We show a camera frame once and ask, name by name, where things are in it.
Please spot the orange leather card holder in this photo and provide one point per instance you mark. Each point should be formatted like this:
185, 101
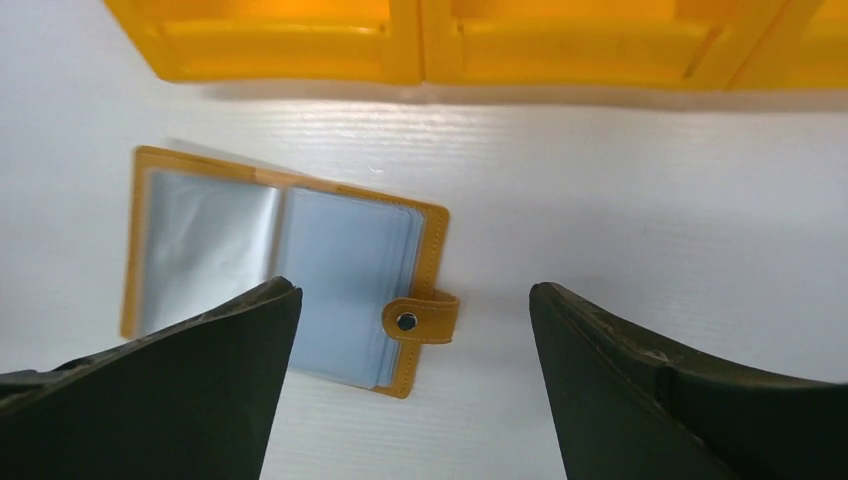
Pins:
425, 315

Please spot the yellow middle plastic bin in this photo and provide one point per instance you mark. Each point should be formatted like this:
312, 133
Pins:
680, 45

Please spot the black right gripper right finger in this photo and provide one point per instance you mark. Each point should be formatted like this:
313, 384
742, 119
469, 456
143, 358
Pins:
630, 403

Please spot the yellow right plastic bin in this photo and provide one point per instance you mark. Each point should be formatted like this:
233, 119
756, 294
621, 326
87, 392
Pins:
803, 47

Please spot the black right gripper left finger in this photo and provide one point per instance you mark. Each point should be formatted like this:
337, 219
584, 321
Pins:
195, 400

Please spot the yellow left plastic bin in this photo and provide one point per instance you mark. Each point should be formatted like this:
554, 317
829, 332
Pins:
209, 40

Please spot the yellow plastic bin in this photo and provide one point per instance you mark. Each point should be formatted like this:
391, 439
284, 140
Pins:
803, 47
680, 45
209, 40

